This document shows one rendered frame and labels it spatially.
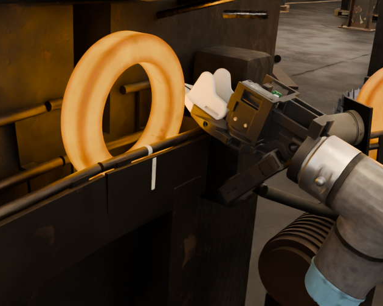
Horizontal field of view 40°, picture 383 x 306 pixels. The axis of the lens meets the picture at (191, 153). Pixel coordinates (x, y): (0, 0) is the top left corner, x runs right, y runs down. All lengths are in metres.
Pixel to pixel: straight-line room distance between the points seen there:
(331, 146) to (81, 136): 0.28
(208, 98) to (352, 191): 0.22
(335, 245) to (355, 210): 0.06
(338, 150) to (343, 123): 0.28
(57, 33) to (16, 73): 0.07
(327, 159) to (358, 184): 0.04
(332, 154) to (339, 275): 0.14
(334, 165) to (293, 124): 0.07
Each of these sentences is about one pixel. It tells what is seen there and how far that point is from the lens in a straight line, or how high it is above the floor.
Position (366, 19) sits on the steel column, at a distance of 9.32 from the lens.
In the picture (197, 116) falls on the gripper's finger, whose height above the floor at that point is 0.74.
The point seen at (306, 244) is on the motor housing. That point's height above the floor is 0.53.
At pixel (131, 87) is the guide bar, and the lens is 0.69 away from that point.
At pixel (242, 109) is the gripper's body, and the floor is 0.76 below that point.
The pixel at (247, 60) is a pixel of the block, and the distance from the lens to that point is 0.75.
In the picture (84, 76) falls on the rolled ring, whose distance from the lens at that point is 0.55.
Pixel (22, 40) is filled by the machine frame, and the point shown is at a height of 0.83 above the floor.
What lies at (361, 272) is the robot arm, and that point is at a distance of 0.64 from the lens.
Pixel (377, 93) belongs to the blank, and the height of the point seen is 0.74.
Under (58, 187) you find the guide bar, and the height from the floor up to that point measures 0.71.
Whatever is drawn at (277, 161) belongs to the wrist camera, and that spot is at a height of 0.70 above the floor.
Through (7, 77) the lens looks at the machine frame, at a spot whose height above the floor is 0.80.
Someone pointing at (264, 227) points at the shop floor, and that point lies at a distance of 1.99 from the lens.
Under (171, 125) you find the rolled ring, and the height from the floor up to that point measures 0.72.
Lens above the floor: 0.92
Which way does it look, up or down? 20 degrees down
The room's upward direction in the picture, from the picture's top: 4 degrees clockwise
